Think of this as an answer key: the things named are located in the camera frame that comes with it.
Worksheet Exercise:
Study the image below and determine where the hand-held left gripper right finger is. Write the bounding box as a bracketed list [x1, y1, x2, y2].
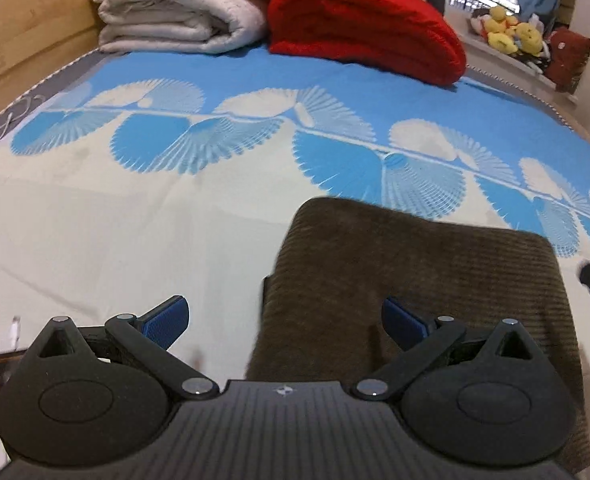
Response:
[352, 297, 546, 402]

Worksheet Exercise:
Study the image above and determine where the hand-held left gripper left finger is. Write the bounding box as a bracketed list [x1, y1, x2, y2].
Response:
[38, 296, 219, 402]

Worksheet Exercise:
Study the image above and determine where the dark red plush toy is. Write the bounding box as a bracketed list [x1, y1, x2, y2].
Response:
[545, 29, 590, 94]

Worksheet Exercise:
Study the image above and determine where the blue patterned bed sheet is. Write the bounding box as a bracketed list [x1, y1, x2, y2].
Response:
[0, 45, 590, 480]

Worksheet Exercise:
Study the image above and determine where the yellow plush toy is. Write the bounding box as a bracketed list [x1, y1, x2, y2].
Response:
[486, 5, 518, 31]
[487, 30, 520, 56]
[515, 22, 546, 57]

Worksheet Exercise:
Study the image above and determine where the red folded blanket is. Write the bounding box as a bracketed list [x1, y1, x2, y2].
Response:
[267, 0, 468, 87]

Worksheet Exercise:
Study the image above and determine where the brown towel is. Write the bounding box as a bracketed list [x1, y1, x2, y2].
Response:
[245, 197, 590, 475]

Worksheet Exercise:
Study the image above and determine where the white folded blanket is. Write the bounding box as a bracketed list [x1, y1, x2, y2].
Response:
[89, 0, 282, 55]

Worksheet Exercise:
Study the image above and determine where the white cable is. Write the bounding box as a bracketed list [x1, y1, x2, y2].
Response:
[0, 94, 47, 162]

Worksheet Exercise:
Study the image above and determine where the wooden headboard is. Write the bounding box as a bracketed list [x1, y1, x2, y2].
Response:
[0, 0, 101, 131]

